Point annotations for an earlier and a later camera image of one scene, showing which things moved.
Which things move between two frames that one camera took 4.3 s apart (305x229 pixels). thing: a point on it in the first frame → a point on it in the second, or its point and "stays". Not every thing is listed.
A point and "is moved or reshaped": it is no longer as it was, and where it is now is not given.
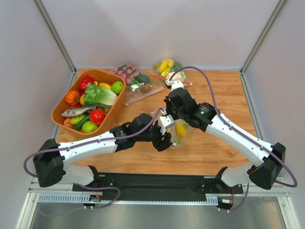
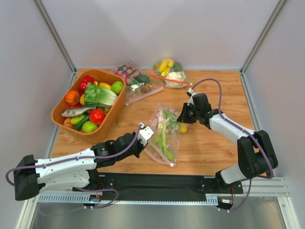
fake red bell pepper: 83,85 stays
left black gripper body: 161,140 → 137,148
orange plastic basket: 92,104 stays
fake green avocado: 143,78 stays
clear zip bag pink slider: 178,131 is moved or reshaped
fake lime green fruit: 116,86 stays
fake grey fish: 77,110 stays
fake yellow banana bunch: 164,66 stays
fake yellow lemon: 180,129 is moved or reshaped
